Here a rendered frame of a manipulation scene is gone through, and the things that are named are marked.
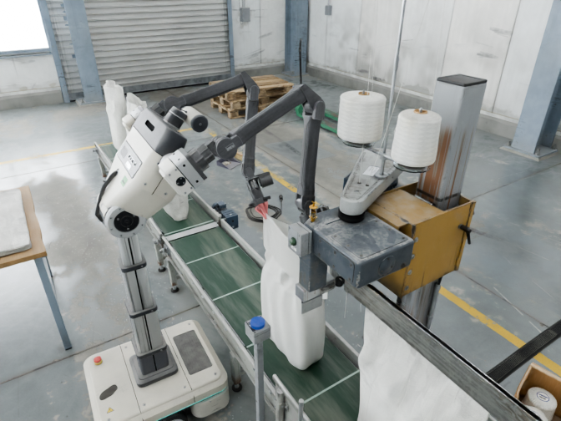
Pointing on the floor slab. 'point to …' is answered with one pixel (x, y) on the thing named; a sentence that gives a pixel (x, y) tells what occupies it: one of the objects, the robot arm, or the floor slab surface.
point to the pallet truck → (325, 109)
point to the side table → (37, 252)
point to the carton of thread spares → (544, 379)
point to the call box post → (259, 381)
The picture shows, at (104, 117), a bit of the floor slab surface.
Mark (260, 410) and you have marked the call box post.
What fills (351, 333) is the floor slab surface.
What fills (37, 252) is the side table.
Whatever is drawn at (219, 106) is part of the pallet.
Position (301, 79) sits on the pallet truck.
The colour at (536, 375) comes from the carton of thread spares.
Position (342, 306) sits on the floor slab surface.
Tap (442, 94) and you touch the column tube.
